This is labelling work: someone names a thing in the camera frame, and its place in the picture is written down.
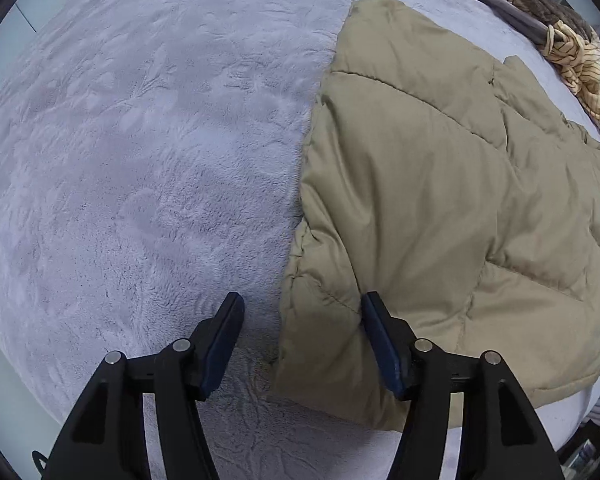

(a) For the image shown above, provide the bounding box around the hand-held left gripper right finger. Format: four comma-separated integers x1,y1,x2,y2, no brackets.
361,291,566,480

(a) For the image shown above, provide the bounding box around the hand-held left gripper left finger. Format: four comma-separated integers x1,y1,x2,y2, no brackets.
32,292,246,480

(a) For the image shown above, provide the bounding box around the khaki puffer jacket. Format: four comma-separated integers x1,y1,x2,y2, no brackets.
267,0,600,433

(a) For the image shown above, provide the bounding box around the purple fleece blanket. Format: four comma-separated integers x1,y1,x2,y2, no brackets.
0,0,600,480

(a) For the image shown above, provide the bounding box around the beige striped fleece garment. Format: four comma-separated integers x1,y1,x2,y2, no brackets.
480,0,600,158

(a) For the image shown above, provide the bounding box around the brown fleece garment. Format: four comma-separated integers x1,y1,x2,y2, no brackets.
447,0,598,41

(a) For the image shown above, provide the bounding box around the white wardrobe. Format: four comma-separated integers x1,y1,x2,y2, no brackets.
0,0,76,106

